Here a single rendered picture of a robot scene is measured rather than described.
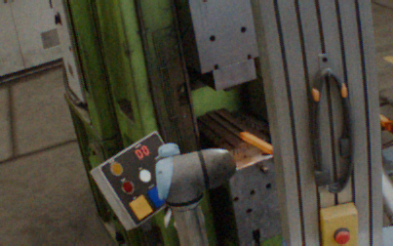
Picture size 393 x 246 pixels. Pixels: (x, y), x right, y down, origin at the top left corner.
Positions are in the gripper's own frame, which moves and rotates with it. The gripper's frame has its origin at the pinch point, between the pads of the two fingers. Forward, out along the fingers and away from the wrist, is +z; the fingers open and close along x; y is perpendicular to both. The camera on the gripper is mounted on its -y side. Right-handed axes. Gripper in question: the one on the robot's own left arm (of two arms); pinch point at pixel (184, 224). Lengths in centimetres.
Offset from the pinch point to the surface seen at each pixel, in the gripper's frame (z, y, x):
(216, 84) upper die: -37, -47, 21
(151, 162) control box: -18.1, -22.0, -9.9
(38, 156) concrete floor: 93, -290, -143
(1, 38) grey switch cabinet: 35, -528, -227
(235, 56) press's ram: -46, -51, 31
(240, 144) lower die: -5, -50, 27
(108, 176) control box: -22.2, -7.9, -26.1
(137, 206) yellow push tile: -8.8, -4.5, -17.5
